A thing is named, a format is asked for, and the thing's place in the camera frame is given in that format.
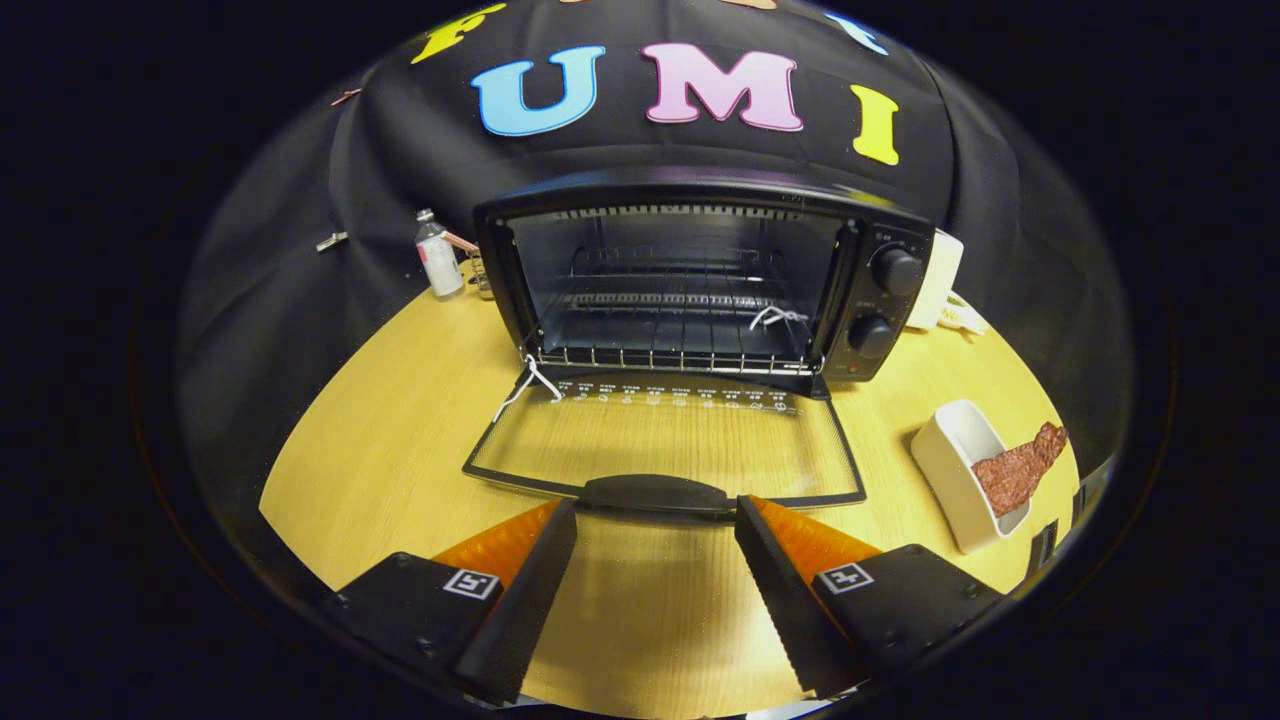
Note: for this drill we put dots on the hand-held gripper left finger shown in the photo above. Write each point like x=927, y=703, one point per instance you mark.
x=525, y=610

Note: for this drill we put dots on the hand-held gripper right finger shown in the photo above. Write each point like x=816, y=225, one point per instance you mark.
x=785, y=600

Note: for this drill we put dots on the reddish brown meat slice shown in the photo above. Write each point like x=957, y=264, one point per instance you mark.
x=1010, y=475

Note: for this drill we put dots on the black toaster oven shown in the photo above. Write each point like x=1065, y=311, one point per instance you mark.
x=885, y=305

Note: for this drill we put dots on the white pop-up toaster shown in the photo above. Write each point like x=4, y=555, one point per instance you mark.
x=940, y=280

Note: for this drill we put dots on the white rectangular dish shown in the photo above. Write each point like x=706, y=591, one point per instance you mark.
x=950, y=460

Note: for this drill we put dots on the clear plastic bottle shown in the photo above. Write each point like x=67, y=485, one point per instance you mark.
x=440, y=265

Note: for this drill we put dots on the pink striped straw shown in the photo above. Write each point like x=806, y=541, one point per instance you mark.
x=460, y=241

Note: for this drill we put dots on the black backdrop cloth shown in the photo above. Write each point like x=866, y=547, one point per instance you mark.
x=300, y=250

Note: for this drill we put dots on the pink clip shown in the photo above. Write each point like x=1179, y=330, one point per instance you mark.
x=346, y=97

